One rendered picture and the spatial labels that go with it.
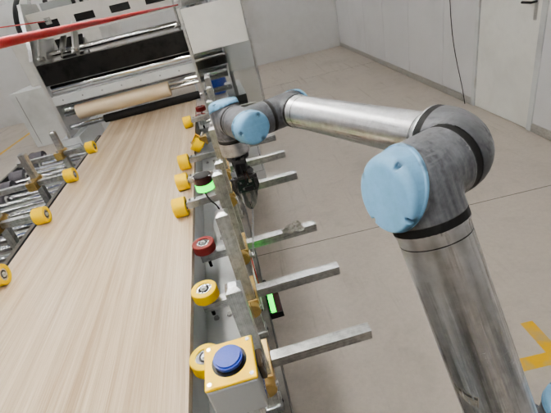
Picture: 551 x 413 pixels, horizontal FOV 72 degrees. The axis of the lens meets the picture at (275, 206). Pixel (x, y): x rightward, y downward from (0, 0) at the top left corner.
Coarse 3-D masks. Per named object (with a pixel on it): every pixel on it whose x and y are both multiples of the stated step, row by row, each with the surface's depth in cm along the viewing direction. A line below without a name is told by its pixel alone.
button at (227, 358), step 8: (232, 344) 52; (216, 352) 51; (224, 352) 51; (232, 352) 50; (240, 352) 50; (216, 360) 50; (224, 360) 50; (232, 360) 49; (240, 360) 50; (216, 368) 49; (224, 368) 49; (232, 368) 49
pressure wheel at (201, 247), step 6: (198, 240) 137; (204, 240) 136; (210, 240) 135; (192, 246) 134; (198, 246) 134; (204, 246) 133; (210, 246) 133; (198, 252) 133; (204, 252) 132; (210, 252) 133; (210, 264) 139
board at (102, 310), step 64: (128, 128) 298; (192, 128) 262; (64, 192) 208; (128, 192) 189; (192, 192) 174; (64, 256) 148; (128, 256) 138; (192, 256) 130; (0, 320) 122; (64, 320) 115; (128, 320) 109; (192, 320) 106; (0, 384) 98; (64, 384) 94; (128, 384) 90; (192, 384) 89
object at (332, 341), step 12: (360, 324) 98; (324, 336) 97; (336, 336) 97; (348, 336) 96; (360, 336) 96; (288, 348) 96; (300, 348) 96; (312, 348) 95; (324, 348) 96; (336, 348) 97; (276, 360) 95; (288, 360) 96
